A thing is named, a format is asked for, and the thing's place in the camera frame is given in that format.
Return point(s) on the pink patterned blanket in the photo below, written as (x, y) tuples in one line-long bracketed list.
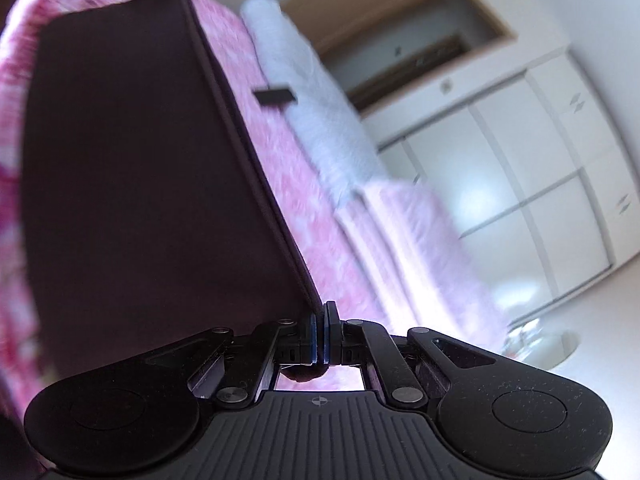
[(280, 170)]

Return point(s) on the black flat rectangular object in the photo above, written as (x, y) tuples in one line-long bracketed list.
[(275, 97)]

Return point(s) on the dark brown pants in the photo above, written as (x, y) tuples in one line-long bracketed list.
[(140, 185)]

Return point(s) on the white wardrobe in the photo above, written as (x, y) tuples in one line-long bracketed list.
[(500, 160)]

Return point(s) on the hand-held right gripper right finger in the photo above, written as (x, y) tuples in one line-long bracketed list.
[(327, 334)]

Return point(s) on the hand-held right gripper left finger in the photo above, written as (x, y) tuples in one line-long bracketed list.
[(312, 336)]

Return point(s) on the wooden cabinet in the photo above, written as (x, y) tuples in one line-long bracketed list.
[(360, 15)]

